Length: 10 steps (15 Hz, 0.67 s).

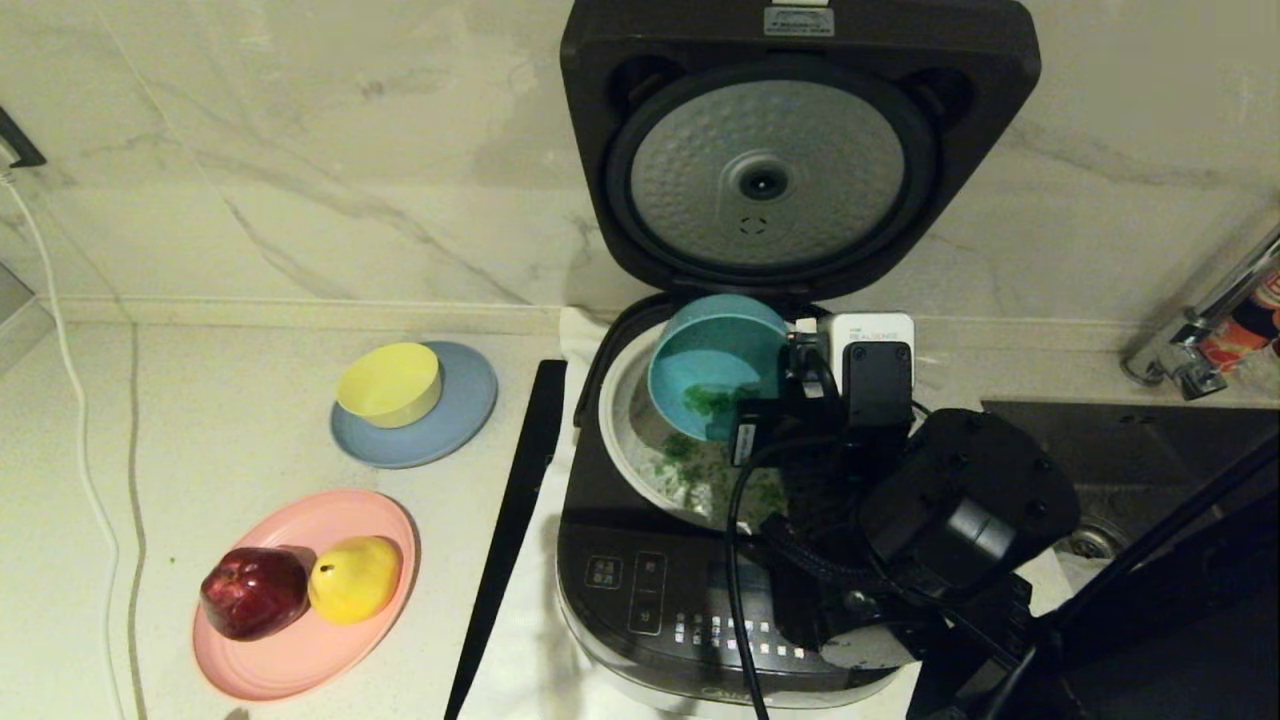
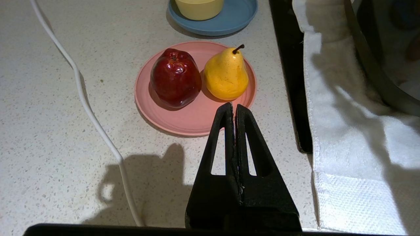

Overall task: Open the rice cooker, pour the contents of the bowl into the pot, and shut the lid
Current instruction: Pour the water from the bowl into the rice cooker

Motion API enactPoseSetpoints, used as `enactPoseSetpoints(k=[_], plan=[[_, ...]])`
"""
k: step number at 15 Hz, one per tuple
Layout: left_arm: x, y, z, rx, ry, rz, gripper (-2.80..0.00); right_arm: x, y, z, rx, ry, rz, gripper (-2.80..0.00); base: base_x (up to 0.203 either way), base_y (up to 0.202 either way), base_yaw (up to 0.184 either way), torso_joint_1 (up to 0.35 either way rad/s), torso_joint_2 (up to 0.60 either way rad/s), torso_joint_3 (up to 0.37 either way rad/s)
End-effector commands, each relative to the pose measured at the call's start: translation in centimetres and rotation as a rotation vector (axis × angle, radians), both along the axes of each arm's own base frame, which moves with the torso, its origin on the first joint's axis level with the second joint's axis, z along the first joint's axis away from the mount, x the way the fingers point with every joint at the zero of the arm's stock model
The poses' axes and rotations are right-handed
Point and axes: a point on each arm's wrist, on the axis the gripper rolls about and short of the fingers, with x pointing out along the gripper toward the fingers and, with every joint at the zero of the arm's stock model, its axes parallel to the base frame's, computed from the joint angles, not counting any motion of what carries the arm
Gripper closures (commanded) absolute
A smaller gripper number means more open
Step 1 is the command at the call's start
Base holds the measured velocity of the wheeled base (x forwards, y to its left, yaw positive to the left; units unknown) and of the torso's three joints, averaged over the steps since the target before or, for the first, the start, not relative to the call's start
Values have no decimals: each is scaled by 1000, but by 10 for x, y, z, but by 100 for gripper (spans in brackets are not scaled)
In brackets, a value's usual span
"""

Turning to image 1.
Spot chopped green vegetables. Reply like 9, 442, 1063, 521
655, 385, 793, 513

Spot teal bowl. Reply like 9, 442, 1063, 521
646, 293, 798, 444

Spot cream inner pot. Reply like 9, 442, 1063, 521
598, 315, 801, 531

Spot dark grey rice cooker base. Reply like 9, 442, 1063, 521
555, 295, 921, 713

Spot yellow bowl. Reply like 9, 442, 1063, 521
335, 342, 443, 430

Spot metal sink drain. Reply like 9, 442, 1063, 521
1065, 520, 1121, 563

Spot black flat board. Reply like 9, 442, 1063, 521
443, 358, 569, 720

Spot dark metal sink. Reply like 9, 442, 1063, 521
985, 400, 1280, 561

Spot blue plate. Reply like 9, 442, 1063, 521
330, 341, 499, 470

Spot chrome faucet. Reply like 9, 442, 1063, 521
1120, 225, 1280, 404

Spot red printed can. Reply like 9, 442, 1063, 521
1203, 262, 1280, 376

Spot yellow pear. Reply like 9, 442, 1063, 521
307, 536, 403, 626

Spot pink plate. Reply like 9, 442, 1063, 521
192, 489, 419, 703

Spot red apple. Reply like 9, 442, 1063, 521
199, 546, 310, 643

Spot black braided cable sleeve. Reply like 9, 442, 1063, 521
762, 512, 886, 596

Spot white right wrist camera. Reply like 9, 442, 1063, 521
790, 312, 917, 433

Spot thick black cable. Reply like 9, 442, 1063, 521
724, 435, 811, 720

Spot white power cable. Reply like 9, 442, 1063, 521
0, 170, 136, 720

